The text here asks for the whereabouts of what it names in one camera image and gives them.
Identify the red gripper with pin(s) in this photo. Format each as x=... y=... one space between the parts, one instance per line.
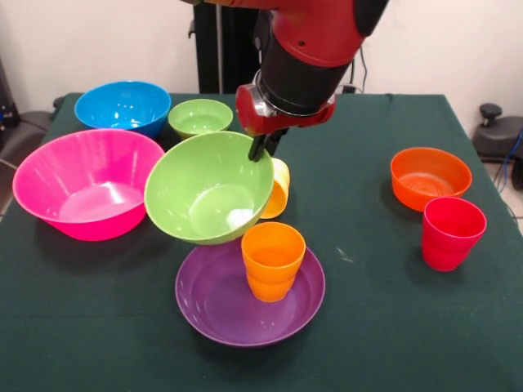
x=249 y=110

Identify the large green plastic bowl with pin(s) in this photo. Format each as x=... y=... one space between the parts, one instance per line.
x=204 y=183

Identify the orange plastic cup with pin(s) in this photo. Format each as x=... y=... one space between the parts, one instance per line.
x=271 y=269

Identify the purple plastic bowl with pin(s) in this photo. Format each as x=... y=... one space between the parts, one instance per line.
x=220 y=302

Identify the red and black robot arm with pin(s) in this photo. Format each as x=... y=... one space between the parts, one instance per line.
x=314 y=32

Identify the yellow plastic cup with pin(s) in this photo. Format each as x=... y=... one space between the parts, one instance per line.
x=280 y=192

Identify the small green plastic bowl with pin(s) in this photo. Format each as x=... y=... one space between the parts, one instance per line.
x=200 y=116

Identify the blue plastic bowl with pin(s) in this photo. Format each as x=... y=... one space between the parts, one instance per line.
x=122 y=102

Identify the orange plastic bowl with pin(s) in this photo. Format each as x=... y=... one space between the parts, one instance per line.
x=429 y=175

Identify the large pink plastic bowl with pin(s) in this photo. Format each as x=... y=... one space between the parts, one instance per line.
x=81 y=163

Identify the red plastic cup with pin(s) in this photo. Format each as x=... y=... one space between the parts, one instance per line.
x=449 y=245

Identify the dark green table cloth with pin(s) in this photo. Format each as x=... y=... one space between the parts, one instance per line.
x=261 y=367

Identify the black pedestal leg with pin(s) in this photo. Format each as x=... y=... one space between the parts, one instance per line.
x=498 y=139
x=24 y=134

